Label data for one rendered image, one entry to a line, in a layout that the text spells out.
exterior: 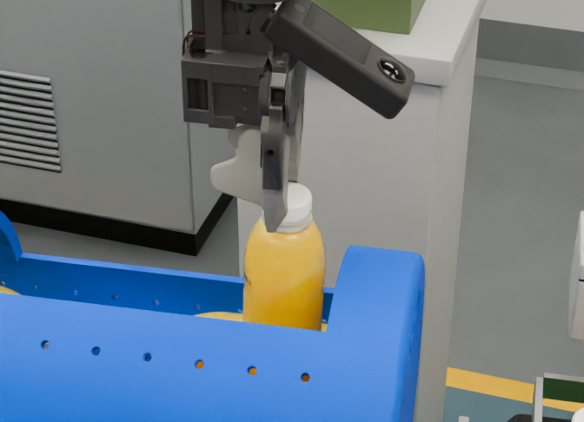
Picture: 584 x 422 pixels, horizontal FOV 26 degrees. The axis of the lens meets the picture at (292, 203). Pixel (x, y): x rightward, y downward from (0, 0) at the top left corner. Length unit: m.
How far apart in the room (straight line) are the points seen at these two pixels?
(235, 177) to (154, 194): 2.07
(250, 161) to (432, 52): 0.75
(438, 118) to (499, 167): 1.81
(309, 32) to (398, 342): 0.26
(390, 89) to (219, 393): 0.28
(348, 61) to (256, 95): 0.07
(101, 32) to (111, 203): 0.46
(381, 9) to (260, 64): 0.81
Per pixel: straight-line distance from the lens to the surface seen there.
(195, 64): 0.92
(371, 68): 0.92
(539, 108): 3.83
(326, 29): 0.92
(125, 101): 2.93
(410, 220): 1.82
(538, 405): 1.32
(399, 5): 1.71
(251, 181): 0.97
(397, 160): 1.77
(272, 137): 0.92
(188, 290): 1.26
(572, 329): 1.36
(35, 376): 1.04
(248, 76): 0.92
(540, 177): 3.50
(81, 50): 2.91
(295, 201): 1.00
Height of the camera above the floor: 1.87
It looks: 34 degrees down
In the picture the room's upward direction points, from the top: straight up
